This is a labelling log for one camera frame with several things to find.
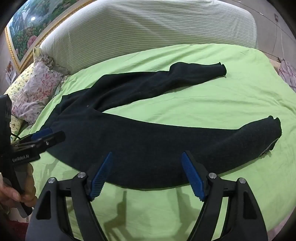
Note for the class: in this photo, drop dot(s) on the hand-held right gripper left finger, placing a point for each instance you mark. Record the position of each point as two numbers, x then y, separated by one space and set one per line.
101 176

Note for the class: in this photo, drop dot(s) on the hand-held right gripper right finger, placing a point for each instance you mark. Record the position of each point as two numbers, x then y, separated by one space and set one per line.
192 176

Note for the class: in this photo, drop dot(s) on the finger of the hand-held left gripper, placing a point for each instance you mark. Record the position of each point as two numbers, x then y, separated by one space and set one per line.
50 139
42 134

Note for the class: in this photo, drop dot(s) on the black pants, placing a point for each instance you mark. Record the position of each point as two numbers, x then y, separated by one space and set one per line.
138 143

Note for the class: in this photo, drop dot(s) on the person's left hand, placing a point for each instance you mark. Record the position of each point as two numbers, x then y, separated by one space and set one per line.
27 185

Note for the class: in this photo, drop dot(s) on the pink floral pillow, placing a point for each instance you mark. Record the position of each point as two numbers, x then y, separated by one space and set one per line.
39 88

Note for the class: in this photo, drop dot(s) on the yellow floral pillow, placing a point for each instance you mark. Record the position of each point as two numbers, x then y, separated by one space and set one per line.
19 81

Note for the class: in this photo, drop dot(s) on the green bed sheet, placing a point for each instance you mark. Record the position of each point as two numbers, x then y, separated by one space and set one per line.
208 104

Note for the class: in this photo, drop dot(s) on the gold framed floral painting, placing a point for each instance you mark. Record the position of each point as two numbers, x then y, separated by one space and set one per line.
25 34

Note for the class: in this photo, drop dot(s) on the floral patterned cloth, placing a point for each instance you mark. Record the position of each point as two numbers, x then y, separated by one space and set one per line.
288 71

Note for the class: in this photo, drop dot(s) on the striped padded headboard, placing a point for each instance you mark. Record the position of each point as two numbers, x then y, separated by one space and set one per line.
150 30

